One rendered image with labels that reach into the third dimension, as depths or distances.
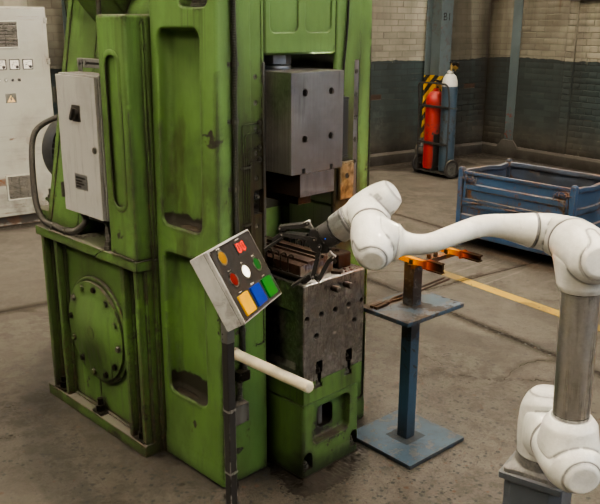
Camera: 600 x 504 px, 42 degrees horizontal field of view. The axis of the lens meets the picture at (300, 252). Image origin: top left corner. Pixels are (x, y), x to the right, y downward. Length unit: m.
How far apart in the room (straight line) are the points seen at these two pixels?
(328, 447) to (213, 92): 1.66
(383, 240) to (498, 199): 5.03
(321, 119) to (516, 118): 9.20
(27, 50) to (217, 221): 5.28
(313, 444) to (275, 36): 1.75
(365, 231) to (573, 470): 0.87
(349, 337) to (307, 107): 1.04
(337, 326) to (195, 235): 0.74
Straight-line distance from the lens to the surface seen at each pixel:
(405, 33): 11.39
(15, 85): 8.10
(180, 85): 3.26
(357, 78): 3.54
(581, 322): 2.20
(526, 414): 2.51
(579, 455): 2.31
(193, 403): 3.52
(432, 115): 10.58
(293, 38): 3.24
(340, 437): 3.67
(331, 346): 3.40
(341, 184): 3.50
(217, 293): 2.68
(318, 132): 3.17
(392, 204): 2.13
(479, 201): 7.10
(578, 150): 11.64
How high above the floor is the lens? 1.94
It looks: 16 degrees down
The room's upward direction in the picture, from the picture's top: straight up
